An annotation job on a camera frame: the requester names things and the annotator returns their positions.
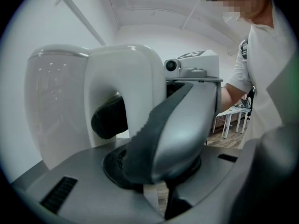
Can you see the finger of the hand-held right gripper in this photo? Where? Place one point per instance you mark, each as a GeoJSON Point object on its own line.
{"type": "Point", "coordinates": [109, 120]}

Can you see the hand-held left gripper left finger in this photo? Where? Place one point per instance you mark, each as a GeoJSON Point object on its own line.
{"type": "Point", "coordinates": [93, 183]}

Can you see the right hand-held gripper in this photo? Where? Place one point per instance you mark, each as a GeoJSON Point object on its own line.
{"type": "Point", "coordinates": [201, 64]}

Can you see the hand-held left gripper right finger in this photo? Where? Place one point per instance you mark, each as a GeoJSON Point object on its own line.
{"type": "Point", "coordinates": [215, 171]}

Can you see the white electric kettle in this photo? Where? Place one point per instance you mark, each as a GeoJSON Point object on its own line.
{"type": "Point", "coordinates": [58, 101]}

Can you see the person's right forearm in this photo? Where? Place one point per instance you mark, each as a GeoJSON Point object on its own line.
{"type": "Point", "coordinates": [230, 99]}

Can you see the white table with thin legs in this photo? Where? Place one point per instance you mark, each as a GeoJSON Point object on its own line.
{"type": "Point", "coordinates": [245, 110]}
{"type": "Point", "coordinates": [230, 112]}

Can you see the person's white shirt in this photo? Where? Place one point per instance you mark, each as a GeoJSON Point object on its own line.
{"type": "Point", "coordinates": [264, 78]}

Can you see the white ceiling pipe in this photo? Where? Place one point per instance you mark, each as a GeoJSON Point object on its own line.
{"type": "Point", "coordinates": [79, 12]}

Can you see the person's neck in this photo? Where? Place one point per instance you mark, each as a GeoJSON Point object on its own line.
{"type": "Point", "coordinates": [261, 13]}

